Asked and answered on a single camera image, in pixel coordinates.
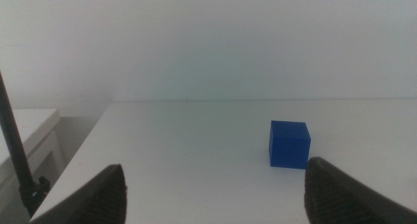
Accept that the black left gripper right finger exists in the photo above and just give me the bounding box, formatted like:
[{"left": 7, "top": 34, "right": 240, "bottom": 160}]
[{"left": 304, "top": 157, "right": 417, "bottom": 224}]

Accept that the white side furniture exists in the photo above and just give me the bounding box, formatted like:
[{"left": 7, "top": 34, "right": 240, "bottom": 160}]
[{"left": 0, "top": 108, "right": 65, "bottom": 189}]

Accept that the black stand pole with clamp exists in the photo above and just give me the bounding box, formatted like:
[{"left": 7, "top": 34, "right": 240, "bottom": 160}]
[{"left": 0, "top": 70, "right": 51, "bottom": 217}]

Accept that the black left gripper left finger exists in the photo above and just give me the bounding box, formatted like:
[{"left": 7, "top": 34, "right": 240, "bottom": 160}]
[{"left": 31, "top": 164, "right": 128, "bottom": 224}]

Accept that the blue cube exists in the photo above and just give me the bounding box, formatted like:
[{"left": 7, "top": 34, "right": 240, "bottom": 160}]
[{"left": 268, "top": 120, "right": 311, "bottom": 170}]

